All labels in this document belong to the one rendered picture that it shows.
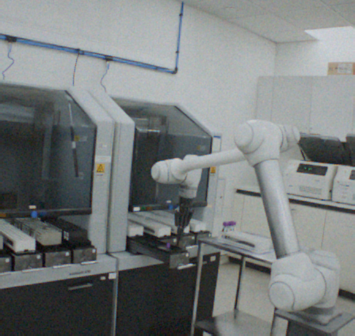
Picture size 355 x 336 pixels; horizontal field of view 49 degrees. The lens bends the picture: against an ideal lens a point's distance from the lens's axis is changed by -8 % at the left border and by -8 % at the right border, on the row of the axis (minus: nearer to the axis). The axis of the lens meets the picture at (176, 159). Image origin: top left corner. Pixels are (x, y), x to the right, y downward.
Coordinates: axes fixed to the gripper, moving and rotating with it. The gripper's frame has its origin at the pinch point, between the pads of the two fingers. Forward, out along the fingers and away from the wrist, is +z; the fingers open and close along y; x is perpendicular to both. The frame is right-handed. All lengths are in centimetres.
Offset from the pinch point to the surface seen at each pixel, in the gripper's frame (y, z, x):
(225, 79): -172, -107, -162
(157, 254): 14.4, 10.2, 2.0
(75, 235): 51, 6, -18
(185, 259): 2.6, 10.5, 10.7
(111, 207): 29.5, -7.9, -23.3
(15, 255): 86, 11, -9
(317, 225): -218, 21, -44
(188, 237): -22.5, 9.1, -16.8
